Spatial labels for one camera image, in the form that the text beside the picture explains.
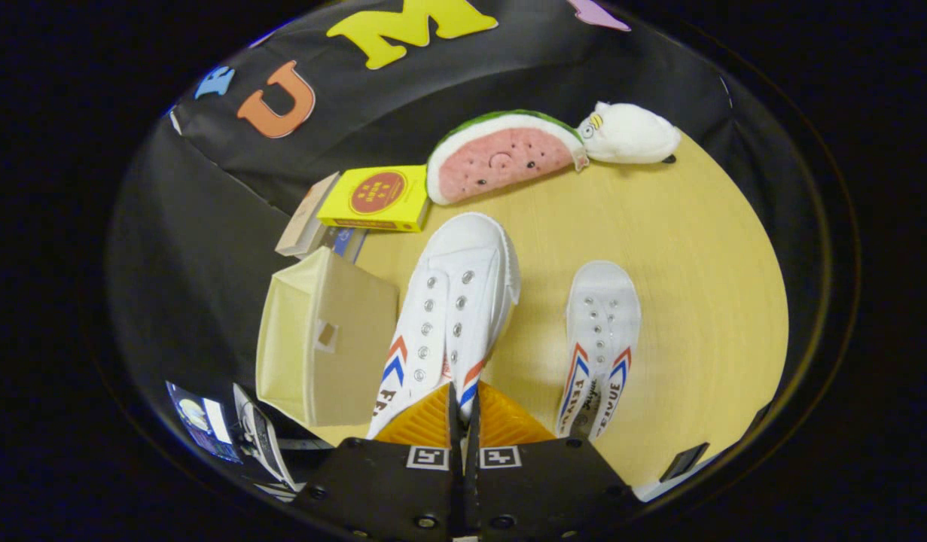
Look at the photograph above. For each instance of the watermelon slice plush toy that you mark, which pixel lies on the watermelon slice plush toy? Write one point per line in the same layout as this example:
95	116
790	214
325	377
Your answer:
501	158

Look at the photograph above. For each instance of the white canvas shoe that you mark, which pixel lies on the white canvas shoe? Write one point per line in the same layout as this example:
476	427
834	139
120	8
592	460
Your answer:
602	301
463	301

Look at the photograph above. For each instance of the yellow book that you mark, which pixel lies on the yellow book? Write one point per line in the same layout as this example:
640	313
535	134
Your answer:
376	196

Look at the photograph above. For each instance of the person's black white sneaker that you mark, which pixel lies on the person's black white sneaker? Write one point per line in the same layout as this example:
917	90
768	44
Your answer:
260	436

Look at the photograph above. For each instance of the black table clamp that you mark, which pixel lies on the black table clamp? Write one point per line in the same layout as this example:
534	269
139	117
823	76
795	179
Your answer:
685	461

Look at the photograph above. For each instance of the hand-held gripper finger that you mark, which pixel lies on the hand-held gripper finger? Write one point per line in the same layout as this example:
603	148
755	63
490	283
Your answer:
455	429
472	436

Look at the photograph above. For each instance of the tan book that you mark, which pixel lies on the tan book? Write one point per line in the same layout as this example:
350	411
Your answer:
305	222

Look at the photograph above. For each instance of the beige fabric storage box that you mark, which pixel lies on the beige fabric storage box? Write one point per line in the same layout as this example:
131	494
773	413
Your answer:
358	361

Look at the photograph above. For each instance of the black backdrop cloth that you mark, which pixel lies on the black backdrop cloth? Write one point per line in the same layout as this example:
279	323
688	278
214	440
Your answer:
207	248

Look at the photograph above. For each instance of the blue book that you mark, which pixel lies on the blue book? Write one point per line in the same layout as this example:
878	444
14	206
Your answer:
344	241

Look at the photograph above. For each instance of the white plush toy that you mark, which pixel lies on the white plush toy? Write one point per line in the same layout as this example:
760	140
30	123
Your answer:
632	135

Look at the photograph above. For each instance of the colourful printed sheet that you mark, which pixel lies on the colourful printed sheet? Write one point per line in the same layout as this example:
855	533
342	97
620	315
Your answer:
199	418

